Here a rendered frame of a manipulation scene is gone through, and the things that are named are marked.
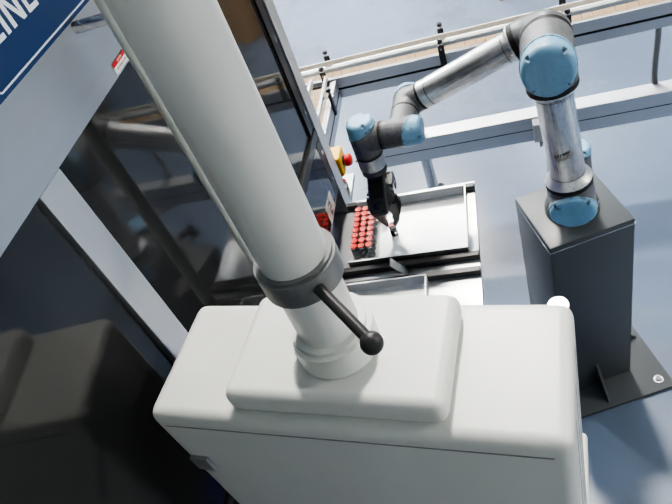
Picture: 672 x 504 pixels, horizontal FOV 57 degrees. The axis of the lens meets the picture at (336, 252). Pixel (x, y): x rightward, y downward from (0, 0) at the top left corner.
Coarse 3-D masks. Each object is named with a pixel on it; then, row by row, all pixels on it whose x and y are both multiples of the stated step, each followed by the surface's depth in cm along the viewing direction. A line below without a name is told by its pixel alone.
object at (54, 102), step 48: (96, 48) 84; (48, 96) 74; (96, 96) 83; (0, 144) 66; (48, 144) 73; (0, 192) 65; (48, 192) 72; (336, 192) 188; (0, 240) 64; (96, 240) 79; (144, 288) 87
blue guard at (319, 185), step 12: (312, 168) 168; (324, 168) 179; (312, 180) 167; (324, 180) 178; (312, 192) 166; (324, 192) 176; (312, 204) 164; (324, 204) 174; (324, 216) 173; (324, 228) 171
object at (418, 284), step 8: (376, 280) 168; (384, 280) 167; (392, 280) 167; (400, 280) 167; (408, 280) 166; (416, 280) 166; (424, 280) 166; (352, 288) 171; (360, 288) 171; (368, 288) 171; (376, 288) 170; (384, 288) 170; (392, 288) 169; (400, 288) 168; (408, 288) 167; (416, 288) 166; (424, 288) 165
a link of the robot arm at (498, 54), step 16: (528, 16) 140; (512, 32) 143; (480, 48) 149; (496, 48) 147; (512, 48) 144; (448, 64) 155; (464, 64) 151; (480, 64) 149; (496, 64) 148; (432, 80) 157; (448, 80) 154; (464, 80) 153; (400, 96) 162; (416, 96) 160; (432, 96) 158; (448, 96) 159
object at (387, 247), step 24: (432, 192) 187; (456, 192) 186; (408, 216) 187; (432, 216) 184; (456, 216) 181; (384, 240) 183; (408, 240) 180; (432, 240) 177; (456, 240) 174; (360, 264) 177
